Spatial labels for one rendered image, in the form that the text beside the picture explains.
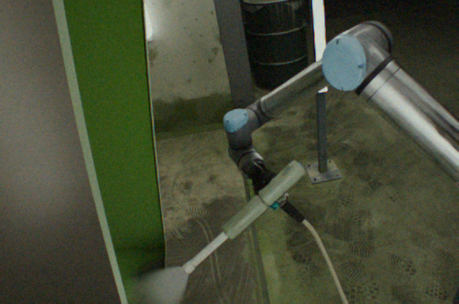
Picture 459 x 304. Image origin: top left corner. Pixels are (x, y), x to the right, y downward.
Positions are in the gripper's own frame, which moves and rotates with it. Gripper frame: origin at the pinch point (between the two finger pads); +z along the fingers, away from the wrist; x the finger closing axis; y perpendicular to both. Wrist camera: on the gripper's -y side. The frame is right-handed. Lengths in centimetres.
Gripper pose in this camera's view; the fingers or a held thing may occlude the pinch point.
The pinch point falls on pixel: (278, 199)
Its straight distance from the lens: 105.5
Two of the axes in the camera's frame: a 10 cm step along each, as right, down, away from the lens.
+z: 3.5, 4.1, -8.4
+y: 6.1, 5.9, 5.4
